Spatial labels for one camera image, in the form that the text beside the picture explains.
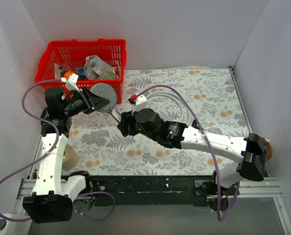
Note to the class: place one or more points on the orange fruit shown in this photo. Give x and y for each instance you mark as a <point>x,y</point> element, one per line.
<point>68,74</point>

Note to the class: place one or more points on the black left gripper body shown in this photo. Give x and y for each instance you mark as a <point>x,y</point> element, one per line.
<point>87,100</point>

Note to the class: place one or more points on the brown tape roll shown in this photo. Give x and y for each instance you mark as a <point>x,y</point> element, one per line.
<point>71,158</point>

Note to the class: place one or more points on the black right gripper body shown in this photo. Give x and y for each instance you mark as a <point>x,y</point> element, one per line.
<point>125,123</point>

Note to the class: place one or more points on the floral table mat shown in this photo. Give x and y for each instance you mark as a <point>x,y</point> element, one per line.
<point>211,95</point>

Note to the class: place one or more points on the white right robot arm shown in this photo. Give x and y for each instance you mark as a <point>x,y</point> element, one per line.
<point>248,154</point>

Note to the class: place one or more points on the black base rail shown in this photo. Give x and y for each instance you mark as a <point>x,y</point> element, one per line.
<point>152,190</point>

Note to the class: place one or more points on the grey shower head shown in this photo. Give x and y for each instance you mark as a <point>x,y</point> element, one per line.
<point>106,91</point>

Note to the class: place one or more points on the red plastic basket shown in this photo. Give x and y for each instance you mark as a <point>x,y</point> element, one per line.
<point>72,54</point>

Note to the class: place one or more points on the green round fruit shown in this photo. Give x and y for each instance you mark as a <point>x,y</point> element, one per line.
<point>108,75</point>

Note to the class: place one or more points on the crumpled grey paper bag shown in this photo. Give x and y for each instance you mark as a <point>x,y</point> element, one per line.
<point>95,66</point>

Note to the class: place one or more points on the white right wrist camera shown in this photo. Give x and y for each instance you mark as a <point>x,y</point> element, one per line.
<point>138,101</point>

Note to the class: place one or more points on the white box device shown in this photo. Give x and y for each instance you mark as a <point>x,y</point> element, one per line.
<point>14,228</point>

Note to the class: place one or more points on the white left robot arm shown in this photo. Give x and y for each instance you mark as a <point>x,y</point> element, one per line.
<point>50,200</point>

